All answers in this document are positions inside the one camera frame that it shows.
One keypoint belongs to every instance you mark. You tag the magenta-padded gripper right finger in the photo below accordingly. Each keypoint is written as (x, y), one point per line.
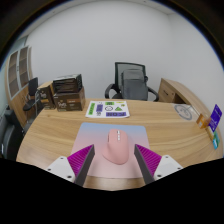
(150, 160)

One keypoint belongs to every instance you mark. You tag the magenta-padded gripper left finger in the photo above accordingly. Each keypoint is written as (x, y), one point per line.
(80, 160)

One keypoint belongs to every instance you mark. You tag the pink computer mouse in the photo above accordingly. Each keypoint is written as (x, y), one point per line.
(115, 148)

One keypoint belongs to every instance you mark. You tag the pink and blue mouse pad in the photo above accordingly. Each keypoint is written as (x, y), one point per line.
(90, 136)

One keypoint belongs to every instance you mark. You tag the white sticker sheet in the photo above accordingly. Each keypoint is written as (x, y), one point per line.
(107, 110)

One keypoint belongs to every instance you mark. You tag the paper with round print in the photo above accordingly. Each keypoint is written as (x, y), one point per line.
(183, 112)

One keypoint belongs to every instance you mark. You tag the wide brown cardboard box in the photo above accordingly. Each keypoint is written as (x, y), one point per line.
(70, 101)

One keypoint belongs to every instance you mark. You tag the small orange box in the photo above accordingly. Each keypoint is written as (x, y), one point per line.
(202, 121)

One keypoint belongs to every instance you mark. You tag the small teal card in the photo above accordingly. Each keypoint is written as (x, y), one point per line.
(216, 140)

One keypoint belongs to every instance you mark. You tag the wooden side desk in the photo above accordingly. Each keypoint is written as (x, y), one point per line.
(173, 91)

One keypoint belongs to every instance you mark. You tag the black leather armchair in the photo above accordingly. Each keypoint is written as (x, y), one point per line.
(10, 136)

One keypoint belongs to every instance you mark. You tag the grey backpack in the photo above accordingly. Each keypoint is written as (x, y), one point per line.
(134, 85)

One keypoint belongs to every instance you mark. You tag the black flat box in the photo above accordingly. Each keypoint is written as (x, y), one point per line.
(67, 83)

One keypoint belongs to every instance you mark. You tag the small black chair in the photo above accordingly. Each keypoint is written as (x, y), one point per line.
(32, 86)

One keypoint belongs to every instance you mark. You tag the wooden shelf cabinet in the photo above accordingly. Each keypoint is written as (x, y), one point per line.
(15, 96)

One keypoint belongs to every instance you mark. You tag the black mesh office chair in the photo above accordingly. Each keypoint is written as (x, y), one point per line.
(118, 68)

